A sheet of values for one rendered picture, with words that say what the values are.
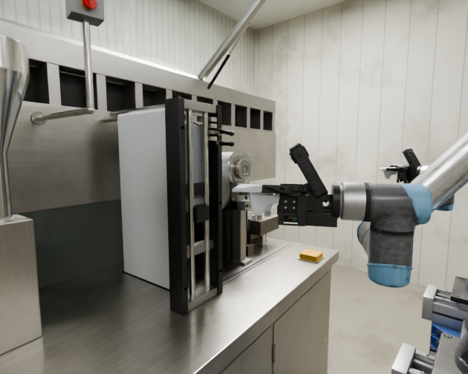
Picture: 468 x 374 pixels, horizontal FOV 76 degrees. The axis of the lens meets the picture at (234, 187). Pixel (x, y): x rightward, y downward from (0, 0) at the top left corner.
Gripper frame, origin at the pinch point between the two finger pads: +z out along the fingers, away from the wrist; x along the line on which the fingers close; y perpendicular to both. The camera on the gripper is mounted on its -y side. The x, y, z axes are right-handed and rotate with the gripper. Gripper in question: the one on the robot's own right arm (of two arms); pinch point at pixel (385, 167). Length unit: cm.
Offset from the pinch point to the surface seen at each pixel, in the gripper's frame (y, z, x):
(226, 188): -8, -11, -95
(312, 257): 23, -23, -69
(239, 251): 16, -13, -94
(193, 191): -13, -36, -114
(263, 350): 34, -43, -103
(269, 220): 11, -2, -74
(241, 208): 0, -15, -92
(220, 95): -47, 36, -73
